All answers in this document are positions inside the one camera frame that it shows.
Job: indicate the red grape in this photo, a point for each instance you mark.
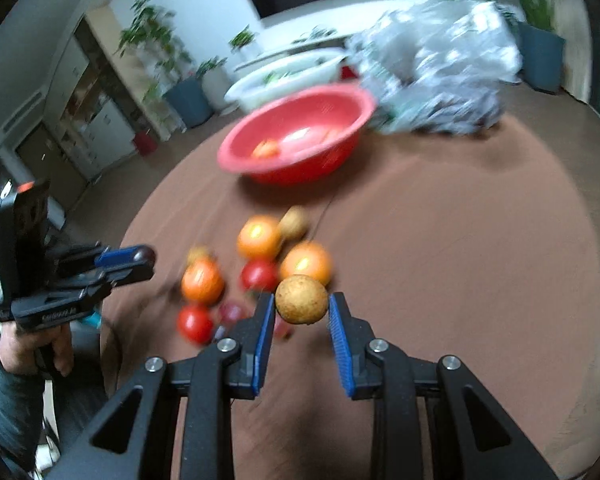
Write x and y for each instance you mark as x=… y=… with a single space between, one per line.
x=231 y=312

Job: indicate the chopped green vegetables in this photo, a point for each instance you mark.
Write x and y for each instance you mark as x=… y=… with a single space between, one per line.
x=280 y=76

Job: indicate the red box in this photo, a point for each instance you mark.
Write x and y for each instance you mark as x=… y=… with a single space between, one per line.
x=347 y=72

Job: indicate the tall plant in blue pot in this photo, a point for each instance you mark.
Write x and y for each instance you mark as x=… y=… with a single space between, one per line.
x=187 y=102

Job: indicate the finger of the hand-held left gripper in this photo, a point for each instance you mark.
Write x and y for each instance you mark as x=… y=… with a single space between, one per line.
x=125 y=276
x=117 y=256

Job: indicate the red plastic basin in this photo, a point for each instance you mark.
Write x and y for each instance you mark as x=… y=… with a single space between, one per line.
x=290 y=172

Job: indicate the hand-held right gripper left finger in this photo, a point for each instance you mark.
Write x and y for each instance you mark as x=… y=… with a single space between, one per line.
x=265 y=342

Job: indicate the large plant in dark pot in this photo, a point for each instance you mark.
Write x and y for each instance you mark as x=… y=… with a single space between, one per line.
x=542 y=55

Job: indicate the plant in white floor pot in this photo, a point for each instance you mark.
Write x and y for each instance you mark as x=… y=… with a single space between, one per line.
x=216 y=87

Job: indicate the clear plastic bag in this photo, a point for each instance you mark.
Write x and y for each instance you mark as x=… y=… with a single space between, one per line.
x=430 y=75

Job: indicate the glass display cabinet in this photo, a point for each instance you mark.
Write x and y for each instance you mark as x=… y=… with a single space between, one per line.
x=90 y=110

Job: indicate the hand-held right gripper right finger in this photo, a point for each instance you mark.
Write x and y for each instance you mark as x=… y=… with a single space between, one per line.
x=341 y=347

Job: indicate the white plastic basin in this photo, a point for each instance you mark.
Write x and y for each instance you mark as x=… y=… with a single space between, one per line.
x=245 y=92

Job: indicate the person's left hand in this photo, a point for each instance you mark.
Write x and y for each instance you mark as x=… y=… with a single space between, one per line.
x=60 y=352

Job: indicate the small plant on cabinet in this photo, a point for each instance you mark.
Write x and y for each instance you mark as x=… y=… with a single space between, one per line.
x=242 y=40

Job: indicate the dark wooden door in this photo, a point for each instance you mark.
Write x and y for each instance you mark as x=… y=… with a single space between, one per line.
x=45 y=155

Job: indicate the white television cabinet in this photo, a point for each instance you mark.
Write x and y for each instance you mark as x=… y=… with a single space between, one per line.
x=250 y=64

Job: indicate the red tomato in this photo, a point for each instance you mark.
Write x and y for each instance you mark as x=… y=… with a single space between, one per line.
x=195 y=322
x=257 y=275

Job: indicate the red bin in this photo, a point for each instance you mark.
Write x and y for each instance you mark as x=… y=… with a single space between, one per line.
x=144 y=144

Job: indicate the person's left forearm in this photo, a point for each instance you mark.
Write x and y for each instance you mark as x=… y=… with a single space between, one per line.
x=5 y=405

